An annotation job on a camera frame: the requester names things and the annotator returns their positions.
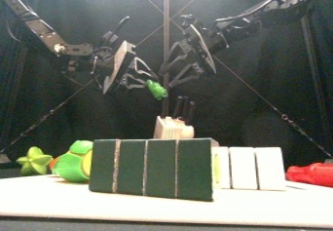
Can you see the white sliced toy block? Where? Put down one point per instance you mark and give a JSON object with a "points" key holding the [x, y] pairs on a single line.
{"points": [[249, 168]]}

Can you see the red toy food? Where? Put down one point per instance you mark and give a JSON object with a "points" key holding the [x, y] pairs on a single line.
{"points": [[311, 174]]}

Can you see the green toy avocado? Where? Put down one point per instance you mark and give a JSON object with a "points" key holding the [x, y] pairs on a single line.
{"points": [[73, 165]]}

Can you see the green toy pea pod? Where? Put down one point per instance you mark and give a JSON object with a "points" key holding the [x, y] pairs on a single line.
{"points": [[156, 90]]}

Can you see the green toy star fruit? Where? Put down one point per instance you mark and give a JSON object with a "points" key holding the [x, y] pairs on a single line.
{"points": [[34, 161]]}

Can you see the vertical metal frame pole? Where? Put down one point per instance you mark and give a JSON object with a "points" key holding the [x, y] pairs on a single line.
{"points": [[166, 30]]}

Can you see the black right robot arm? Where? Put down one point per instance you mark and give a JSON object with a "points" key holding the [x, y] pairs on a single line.
{"points": [[277, 4]]}

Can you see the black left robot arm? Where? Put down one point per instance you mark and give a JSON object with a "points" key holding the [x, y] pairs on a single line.
{"points": [[38, 25]]}

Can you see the dark green sliced toy block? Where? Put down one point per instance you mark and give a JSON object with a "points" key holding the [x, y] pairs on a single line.
{"points": [[149, 168]]}

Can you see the white cutting board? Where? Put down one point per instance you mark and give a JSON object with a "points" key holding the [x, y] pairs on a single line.
{"points": [[164, 209]]}

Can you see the beige toy knife block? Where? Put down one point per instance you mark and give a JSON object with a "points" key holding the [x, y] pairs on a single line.
{"points": [[172, 128]]}

